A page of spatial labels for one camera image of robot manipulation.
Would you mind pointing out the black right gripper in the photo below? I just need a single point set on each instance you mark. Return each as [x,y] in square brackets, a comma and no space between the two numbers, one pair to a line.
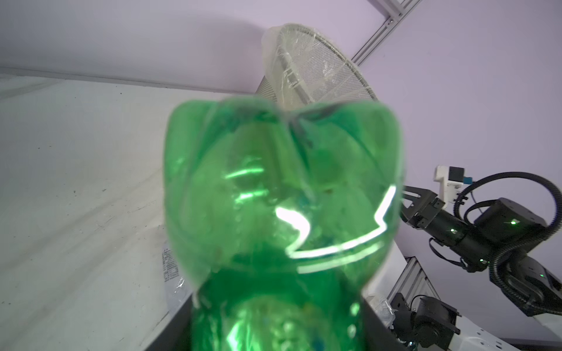
[423,210]

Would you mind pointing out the aluminium frame profile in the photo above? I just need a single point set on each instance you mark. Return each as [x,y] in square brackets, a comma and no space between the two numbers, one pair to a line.
[394,13]

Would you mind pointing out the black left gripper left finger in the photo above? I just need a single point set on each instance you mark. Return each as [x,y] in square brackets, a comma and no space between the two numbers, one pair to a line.
[177,335]

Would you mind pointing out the grey mesh waste bin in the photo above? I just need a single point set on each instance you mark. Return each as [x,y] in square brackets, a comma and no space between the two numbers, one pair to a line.
[316,66]

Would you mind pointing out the green plastic bin liner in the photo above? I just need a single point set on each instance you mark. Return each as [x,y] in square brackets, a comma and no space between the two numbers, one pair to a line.
[285,66]

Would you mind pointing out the green plastic bottle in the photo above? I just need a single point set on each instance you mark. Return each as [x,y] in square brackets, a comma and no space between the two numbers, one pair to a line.
[279,219]

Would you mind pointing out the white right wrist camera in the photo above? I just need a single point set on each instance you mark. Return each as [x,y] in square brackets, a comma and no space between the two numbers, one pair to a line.
[451,181]

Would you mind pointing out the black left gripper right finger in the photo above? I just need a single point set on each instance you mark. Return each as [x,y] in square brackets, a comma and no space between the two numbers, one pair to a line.
[376,336]

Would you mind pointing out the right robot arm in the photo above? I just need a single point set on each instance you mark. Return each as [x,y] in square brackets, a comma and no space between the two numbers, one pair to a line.
[496,236]

